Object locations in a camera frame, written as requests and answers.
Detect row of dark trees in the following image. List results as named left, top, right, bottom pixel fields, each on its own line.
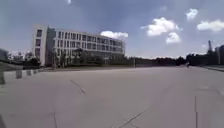
left=124, top=53, right=220, bottom=67

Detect grey concrete pavement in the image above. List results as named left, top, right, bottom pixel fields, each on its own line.
left=0, top=65, right=224, bottom=128

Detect row of concrete bollards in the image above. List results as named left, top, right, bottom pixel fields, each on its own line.
left=0, top=67, right=45, bottom=85

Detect white multi-storey building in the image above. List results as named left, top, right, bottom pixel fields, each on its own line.
left=32, top=25, right=126, bottom=67

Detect trees and bushes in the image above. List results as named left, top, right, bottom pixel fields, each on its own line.
left=0, top=48, right=42, bottom=71

